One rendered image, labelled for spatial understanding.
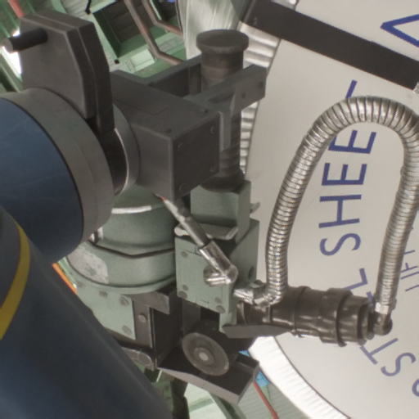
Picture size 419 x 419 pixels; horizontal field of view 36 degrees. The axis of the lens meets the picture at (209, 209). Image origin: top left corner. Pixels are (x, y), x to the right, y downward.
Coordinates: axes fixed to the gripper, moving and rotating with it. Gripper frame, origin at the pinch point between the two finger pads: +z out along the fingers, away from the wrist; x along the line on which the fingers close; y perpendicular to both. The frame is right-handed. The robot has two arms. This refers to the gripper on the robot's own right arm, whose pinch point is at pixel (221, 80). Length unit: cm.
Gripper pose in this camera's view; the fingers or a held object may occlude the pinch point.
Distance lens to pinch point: 53.1
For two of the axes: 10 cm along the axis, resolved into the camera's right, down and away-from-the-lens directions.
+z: 6.4, -4.4, 6.3
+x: 7.7, 3.6, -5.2
